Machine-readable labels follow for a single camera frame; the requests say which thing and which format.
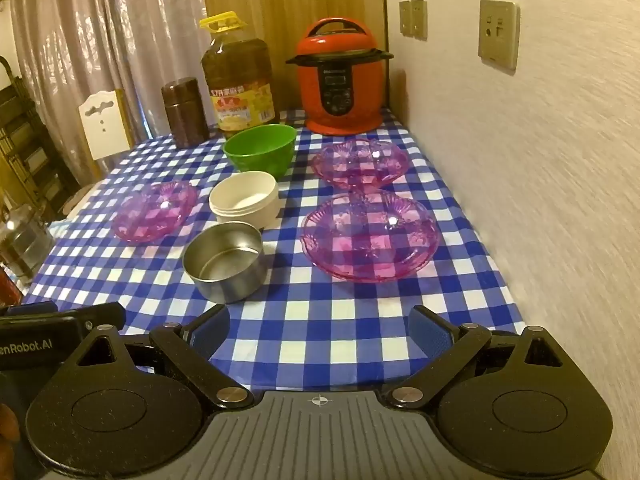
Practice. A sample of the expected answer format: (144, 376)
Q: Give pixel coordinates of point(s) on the blue white checked tablecloth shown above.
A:
(300, 310)

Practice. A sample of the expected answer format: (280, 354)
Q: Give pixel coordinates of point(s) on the brown thermos jar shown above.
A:
(185, 115)

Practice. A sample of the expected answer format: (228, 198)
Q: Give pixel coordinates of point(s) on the large purple transparent plate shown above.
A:
(370, 245)

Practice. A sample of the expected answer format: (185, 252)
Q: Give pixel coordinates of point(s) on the white plastic bowl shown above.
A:
(245, 210)

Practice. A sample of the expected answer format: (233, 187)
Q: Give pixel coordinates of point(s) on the beige wall socket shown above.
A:
(497, 35)
(420, 20)
(405, 17)

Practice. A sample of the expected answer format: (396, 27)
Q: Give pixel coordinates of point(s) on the stainless steel bowl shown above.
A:
(225, 285)

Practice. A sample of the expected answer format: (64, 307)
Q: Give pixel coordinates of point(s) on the clear glass jar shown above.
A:
(25, 245)

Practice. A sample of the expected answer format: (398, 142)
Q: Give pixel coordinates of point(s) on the green plastic bowl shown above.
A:
(260, 160)

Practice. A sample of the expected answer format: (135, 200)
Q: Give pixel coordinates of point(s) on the cooking oil bottle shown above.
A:
(240, 75)

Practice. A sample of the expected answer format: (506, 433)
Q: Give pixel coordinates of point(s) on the grey sheer curtain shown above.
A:
(100, 35)

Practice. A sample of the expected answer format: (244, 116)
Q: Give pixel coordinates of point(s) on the white wooden chair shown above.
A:
(107, 130)

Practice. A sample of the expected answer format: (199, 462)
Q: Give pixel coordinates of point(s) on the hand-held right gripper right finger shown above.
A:
(427, 332)

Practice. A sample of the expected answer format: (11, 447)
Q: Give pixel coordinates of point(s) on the person's left hand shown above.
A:
(9, 435)

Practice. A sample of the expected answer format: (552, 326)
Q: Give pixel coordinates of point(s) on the dark wooden shelf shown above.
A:
(25, 150)

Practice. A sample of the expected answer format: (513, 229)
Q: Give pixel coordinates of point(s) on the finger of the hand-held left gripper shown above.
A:
(105, 315)
(30, 309)

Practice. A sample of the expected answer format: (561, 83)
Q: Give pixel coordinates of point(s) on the red electric pressure cooker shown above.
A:
(340, 80)

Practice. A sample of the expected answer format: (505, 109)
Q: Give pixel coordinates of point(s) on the small purple transparent plate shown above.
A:
(360, 165)
(150, 220)

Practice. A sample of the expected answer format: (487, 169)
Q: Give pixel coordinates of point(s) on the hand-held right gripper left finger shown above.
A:
(212, 330)

